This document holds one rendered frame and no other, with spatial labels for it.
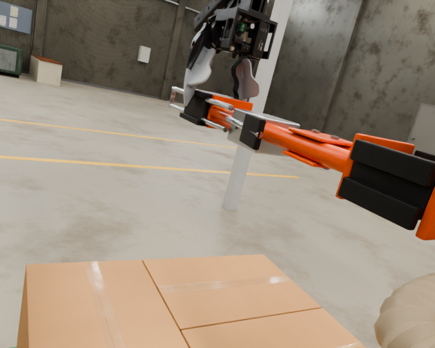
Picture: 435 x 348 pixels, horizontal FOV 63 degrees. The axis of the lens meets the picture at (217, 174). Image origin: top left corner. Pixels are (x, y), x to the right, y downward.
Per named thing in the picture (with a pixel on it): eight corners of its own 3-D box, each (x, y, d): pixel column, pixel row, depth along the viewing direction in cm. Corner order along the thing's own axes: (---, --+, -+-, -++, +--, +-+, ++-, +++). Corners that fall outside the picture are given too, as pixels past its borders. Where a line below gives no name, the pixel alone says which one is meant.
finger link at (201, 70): (183, 100, 50) (219, 44, 50) (168, 94, 55) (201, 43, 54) (199, 112, 52) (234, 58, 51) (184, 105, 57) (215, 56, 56)
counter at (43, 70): (49, 78, 1268) (51, 59, 1252) (60, 86, 1112) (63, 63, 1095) (28, 74, 1231) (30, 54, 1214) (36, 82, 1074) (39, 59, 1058)
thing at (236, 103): (246, 133, 58) (253, 103, 57) (206, 128, 54) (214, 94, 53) (220, 123, 65) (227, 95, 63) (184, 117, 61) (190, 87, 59)
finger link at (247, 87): (251, 121, 56) (247, 61, 53) (233, 114, 61) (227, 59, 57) (268, 117, 58) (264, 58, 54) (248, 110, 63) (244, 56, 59)
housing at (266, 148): (293, 158, 47) (303, 124, 46) (253, 153, 43) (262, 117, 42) (262, 144, 53) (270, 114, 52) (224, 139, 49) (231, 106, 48)
